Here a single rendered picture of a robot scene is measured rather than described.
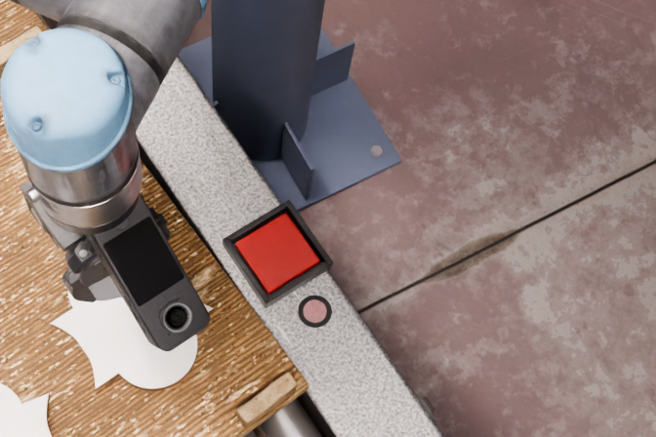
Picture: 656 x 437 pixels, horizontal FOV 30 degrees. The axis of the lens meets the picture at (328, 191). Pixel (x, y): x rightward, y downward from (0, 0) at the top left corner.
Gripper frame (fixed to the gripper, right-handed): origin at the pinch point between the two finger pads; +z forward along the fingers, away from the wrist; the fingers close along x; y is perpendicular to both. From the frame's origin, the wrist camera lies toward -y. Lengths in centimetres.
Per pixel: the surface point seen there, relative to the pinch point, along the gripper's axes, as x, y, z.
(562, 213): -83, -2, 103
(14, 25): -7.3, 32.0, 9.0
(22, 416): 12.7, -1.9, 8.1
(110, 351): 3.4, -1.6, 8.1
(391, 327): -45, -1, 103
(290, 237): -16.6, -1.7, 9.8
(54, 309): 5.3, 5.0, 9.1
